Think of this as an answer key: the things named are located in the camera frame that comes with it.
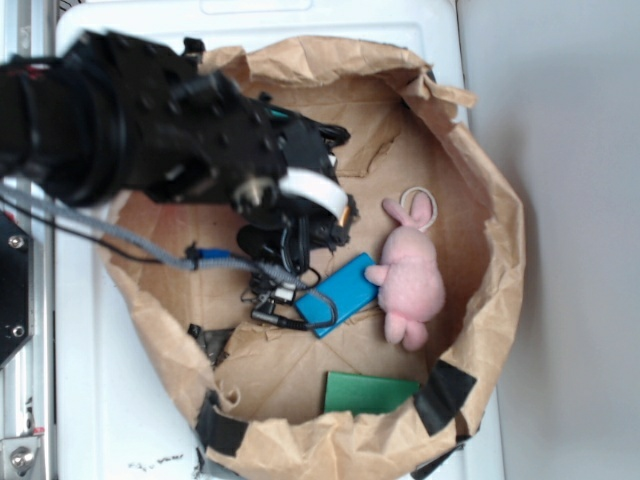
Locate green rectangular block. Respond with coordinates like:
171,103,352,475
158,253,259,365
324,372,420,416

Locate pink plush bunny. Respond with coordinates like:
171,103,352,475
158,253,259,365
365,187,446,351

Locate aluminium frame rail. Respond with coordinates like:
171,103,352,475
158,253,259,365
0,0,55,480

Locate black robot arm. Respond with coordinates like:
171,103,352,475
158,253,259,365
1,32,357,250

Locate black metal bracket plate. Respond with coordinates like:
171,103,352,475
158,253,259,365
0,211,33,369

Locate blue rectangular block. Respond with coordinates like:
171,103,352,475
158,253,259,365
294,253,378,338

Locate brown paper lined bin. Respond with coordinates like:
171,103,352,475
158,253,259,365
104,36,526,479

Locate grey braided cable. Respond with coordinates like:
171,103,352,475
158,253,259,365
0,182,337,329

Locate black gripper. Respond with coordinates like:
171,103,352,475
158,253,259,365
144,71,359,250

